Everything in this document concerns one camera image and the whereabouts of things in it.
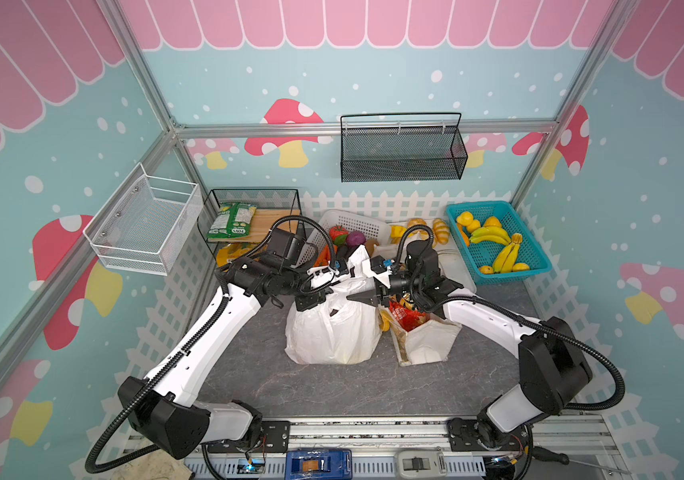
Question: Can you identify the red chips bag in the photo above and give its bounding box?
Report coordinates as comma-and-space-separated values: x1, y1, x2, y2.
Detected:
388, 300, 430, 332

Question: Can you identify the white plastic grocery bag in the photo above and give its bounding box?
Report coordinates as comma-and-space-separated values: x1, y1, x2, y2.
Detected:
285, 246, 381, 365

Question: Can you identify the white canvas tote bag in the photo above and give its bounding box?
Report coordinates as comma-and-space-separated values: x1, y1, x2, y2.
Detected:
377, 288, 467, 366

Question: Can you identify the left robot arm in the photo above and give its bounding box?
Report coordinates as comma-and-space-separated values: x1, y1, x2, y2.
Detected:
84, 215, 333, 475

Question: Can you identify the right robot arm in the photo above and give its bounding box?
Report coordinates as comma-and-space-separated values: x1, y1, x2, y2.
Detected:
348, 240, 626, 451

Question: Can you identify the white plastic tray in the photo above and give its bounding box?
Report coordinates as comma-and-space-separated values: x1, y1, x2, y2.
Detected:
377, 218, 477, 293

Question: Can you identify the right croissant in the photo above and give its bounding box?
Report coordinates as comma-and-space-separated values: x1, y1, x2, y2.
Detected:
432, 218, 451, 245

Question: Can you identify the yellow corn bread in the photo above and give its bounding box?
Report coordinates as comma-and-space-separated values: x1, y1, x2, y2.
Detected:
390, 225, 406, 242

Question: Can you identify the yellow snack pack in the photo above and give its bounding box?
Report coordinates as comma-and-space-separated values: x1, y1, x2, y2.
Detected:
215, 242, 254, 267

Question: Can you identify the round bread roll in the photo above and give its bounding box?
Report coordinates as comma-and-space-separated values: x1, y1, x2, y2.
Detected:
407, 218, 429, 236

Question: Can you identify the red tomato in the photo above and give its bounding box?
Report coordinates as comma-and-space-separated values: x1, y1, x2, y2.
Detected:
329, 225, 349, 245

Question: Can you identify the purple onion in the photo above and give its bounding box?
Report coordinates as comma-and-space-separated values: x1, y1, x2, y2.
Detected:
345, 231, 367, 247

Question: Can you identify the white plastic vegetable basket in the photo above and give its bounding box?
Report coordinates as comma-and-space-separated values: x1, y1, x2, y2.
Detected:
299, 210, 391, 263

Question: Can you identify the green snack bag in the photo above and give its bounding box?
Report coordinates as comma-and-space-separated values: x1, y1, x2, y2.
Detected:
206, 202, 258, 242

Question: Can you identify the yellow lemon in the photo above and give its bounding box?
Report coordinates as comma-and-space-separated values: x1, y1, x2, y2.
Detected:
456, 211, 475, 227

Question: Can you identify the yellow banana bunch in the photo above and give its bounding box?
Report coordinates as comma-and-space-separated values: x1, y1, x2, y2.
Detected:
480, 233, 530, 275
470, 226, 511, 246

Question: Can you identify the teal plastic fruit basket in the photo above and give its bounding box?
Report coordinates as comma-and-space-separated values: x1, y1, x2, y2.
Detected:
446, 201, 552, 285

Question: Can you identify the blue box device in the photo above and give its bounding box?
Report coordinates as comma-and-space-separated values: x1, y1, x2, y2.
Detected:
285, 448, 353, 480

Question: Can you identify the black screwdriver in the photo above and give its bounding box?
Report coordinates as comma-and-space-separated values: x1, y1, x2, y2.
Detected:
531, 446, 631, 475

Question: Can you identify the beige cloth rag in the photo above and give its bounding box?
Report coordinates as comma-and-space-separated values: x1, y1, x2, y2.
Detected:
111, 451, 194, 480

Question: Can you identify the black wire wooden shelf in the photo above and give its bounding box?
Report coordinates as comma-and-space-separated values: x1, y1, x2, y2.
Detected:
197, 187, 302, 260

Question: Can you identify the black wire wall basket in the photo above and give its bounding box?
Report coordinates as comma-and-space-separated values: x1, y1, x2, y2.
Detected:
339, 112, 469, 183

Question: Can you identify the white wire wall basket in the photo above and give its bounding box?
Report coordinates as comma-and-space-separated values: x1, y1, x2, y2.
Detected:
83, 164, 203, 276

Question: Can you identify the grey switch box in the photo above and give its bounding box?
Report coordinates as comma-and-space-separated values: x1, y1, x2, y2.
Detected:
394, 449, 448, 480

